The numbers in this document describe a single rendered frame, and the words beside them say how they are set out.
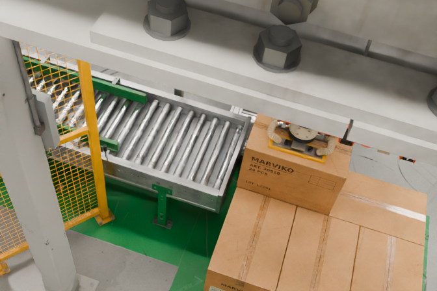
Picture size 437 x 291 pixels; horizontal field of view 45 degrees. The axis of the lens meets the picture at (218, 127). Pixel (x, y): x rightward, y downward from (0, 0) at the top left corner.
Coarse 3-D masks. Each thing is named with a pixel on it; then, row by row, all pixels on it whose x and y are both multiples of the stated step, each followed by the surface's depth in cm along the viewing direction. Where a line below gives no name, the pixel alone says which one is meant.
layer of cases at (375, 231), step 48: (240, 192) 329; (384, 192) 340; (240, 240) 307; (288, 240) 315; (336, 240) 313; (384, 240) 317; (240, 288) 299; (288, 288) 291; (336, 288) 294; (384, 288) 296
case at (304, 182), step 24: (264, 120) 316; (264, 144) 304; (312, 144) 308; (336, 144) 310; (264, 168) 310; (288, 168) 303; (312, 168) 297; (336, 168) 298; (264, 192) 327; (288, 192) 320; (312, 192) 312; (336, 192) 306
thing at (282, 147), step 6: (270, 138) 305; (282, 138) 305; (288, 138) 306; (270, 144) 302; (276, 144) 302; (282, 144) 302; (288, 144) 302; (306, 144) 305; (282, 150) 300; (288, 150) 300; (294, 150) 300; (306, 150) 301; (312, 150) 300; (300, 156) 300; (306, 156) 299; (312, 156) 299; (318, 156) 299; (324, 156) 300; (324, 162) 298
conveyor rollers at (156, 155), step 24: (72, 120) 353; (120, 120) 359; (144, 120) 359; (216, 120) 365; (120, 144) 345; (144, 144) 346; (192, 144) 350; (216, 144) 352; (168, 168) 337; (192, 168) 337
